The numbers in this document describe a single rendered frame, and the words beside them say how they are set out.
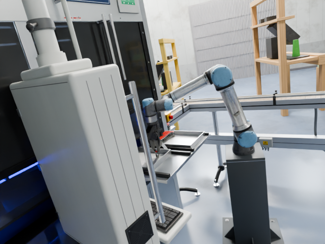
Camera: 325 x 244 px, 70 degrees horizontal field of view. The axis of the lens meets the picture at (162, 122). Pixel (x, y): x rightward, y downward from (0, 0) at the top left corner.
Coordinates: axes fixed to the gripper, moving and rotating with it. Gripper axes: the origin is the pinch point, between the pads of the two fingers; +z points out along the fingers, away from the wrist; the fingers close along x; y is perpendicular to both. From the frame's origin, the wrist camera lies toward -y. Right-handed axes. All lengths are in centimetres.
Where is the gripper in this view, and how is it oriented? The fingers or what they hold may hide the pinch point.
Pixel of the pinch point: (155, 150)
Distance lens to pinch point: 158.3
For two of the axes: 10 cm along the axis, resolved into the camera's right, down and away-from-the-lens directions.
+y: 5.1, -3.4, 7.9
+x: -8.4, 0.0, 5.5
